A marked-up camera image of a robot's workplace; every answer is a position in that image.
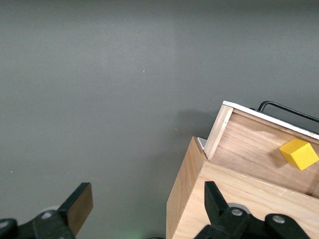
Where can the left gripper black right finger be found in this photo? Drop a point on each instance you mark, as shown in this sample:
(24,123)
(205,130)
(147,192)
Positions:
(224,219)

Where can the yellow cube block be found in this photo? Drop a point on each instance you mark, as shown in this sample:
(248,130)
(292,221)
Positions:
(301,155)

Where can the white front panel with cutout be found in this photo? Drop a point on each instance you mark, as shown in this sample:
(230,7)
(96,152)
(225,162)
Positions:
(202,142)

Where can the light wooden drawer cabinet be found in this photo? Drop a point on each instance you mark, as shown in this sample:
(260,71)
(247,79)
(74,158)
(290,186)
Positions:
(261,196)

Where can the wooden drawer with white front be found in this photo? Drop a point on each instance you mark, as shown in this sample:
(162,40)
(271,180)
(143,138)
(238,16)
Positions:
(249,147)

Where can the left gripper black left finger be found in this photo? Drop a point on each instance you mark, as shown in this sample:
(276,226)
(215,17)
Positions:
(72,211)

